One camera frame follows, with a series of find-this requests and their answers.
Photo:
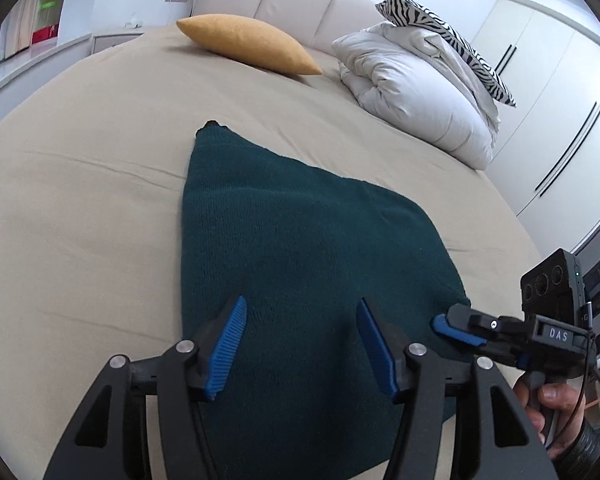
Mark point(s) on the beige curtain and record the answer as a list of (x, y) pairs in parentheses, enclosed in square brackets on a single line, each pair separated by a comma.
[(22, 25)]

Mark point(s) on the person's right hand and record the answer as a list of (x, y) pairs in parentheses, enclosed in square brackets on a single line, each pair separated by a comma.
[(560, 400)]

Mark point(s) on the green shelf item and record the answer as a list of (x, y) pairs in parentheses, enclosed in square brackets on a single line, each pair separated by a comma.
[(49, 5)]

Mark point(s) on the yellow pillow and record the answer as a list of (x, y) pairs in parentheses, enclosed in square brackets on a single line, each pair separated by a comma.
[(250, 42)]

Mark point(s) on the white nightstand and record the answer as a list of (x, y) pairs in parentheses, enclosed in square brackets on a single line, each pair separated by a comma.
[(116, 40)]

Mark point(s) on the cream padded headboard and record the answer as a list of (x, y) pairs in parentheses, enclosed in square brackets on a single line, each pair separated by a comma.
[(280, 2)]

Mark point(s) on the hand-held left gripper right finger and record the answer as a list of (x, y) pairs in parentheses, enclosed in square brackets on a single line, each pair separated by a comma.
[(375, 351)]

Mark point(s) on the white wardrobe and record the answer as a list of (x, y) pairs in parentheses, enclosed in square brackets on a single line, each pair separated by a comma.
[(555, 110)]

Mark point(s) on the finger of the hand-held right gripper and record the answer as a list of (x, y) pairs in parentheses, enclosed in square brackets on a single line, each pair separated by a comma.
[(462, 324), (510, 352)]

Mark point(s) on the white window ledge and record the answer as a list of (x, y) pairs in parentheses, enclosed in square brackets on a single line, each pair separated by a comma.
[(25, 72)]

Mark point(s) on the bed with beige sheet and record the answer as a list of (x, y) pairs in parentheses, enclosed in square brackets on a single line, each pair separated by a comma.
[(80, 200)]

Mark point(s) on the zebra striped pillow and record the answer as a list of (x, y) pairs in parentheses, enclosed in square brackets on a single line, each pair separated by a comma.
[(450, 40)]

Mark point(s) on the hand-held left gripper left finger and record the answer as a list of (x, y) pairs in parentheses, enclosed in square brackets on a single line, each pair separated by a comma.
[(227, 351)]

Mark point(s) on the dark green knit sweater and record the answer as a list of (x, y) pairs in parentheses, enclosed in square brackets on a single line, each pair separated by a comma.
[(300, 240)]

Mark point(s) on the person's right forearm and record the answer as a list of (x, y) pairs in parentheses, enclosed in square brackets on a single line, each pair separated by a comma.
[(587, 447)]

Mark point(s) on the red box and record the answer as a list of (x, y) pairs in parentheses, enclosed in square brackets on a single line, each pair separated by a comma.
[(45, 35)]

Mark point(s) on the white wall shelf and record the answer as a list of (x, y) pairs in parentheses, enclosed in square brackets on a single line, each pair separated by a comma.
[(50, 10)]

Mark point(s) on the white folded duvet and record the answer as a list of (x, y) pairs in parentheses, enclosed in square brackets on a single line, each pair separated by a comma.
[(420, 95)]

